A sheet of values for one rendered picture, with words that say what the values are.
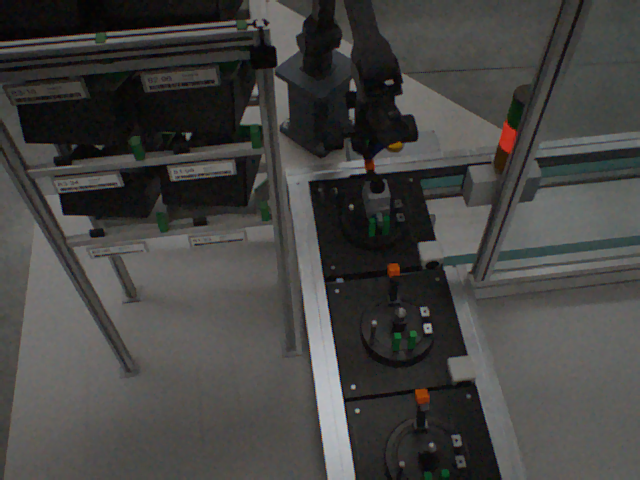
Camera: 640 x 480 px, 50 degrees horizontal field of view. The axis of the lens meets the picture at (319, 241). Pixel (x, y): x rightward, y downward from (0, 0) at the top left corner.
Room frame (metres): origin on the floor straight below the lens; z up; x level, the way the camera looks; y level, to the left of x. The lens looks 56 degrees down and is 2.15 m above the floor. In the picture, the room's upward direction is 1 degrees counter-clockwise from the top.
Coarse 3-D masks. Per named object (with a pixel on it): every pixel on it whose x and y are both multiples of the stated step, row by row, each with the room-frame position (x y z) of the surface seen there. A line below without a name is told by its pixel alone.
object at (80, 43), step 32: (128, 32) 0.61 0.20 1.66; (160, 32) 0.61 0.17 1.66; (192, 32) 0.60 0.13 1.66; (224, 32) 0.60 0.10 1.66; (256, 32) 0.61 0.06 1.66; (0, 64) 0.57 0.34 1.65; (32, 64) 0.58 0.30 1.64; (0, 128) 0.57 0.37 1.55; (0, 160) 0.57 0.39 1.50; (32, 192) 0.57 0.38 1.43; (96, 224) 0.74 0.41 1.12; (64, 256) 0.57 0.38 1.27; (288, 256) 0.61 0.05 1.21; (128, 288) 0.74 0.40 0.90; (288, 288) 0.61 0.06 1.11; (96, 320) 0.57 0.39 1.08; (288, 320) 0.61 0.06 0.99; (128, 352) 0.59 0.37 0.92; (288, 352) 0.61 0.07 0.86
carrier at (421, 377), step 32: (352, 288) 0.69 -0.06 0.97; (384, 288) 0.69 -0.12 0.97; (416, 288) 0.69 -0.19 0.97; (448, 288) 0.69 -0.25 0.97; (352, 320) 0.62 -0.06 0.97; (384, 320) 0.61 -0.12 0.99; (416, 320) 0.61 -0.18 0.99; (448, 320) 0.62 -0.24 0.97; (352, 352) 0.55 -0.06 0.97; (384, 352) 0.54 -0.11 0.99; (416, 352) 0.54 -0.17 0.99; (448, 352) 0.55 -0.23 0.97; (352, 384) 0.49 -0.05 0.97; (384, 384) 0.49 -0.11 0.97; (416, 384) 0.49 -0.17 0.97; (448, 384) 0.49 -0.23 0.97
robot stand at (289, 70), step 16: (288, 64) 1.23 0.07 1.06; (288, 80) 1.18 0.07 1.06; (304, 80) 1.18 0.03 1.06; (336, 80) 1.18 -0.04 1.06; (288, 96) 1.20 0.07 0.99; (304, 96) 1.17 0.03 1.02; (320, 96) 1.13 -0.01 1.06; (336, 96) 1.17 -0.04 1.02; (288, 112) 1.20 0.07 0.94; (304, 112) 1.17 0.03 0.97; (320, 112) 1.15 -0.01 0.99; (336, 112) 1.17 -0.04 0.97; (288, 128) 1.21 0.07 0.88; (304, 128) 1.17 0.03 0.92; (320, 128) 1.15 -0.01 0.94; (304, 144) 1.16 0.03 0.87; (320, 144) 1.14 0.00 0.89
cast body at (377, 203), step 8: (368, 184) 0.86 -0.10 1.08; (376, 184) 0.85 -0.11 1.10; (384, 184) 0.85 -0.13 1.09; (368, 192) 0.84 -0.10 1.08; (376, 192) 0.83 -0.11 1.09; (384, 192) 0.84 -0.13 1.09; (368, 200) 0.82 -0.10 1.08; (376, 200) 0.82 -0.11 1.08; (384, 200) 0.82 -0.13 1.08; (368, 208) 0.82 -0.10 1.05; (376, 208) 0.82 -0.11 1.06; (384, 208) 0.82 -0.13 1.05; (368, 216) 0.82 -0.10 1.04; (376, 216) 0.81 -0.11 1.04; (384, 216) 0.82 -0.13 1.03
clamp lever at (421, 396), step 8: (416, 392) 0.43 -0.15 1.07; (424, 392) 0.43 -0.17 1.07; (416, 400) 0.42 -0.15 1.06; (424, 400) 0.42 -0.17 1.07; (416, 408) 0.42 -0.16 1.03; (424, 408) 0.41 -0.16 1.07; (416, 416) 0.41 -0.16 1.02; (424, 416) 0.41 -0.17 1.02; (416, 424) 0.40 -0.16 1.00; (424, 424) 0.40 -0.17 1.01
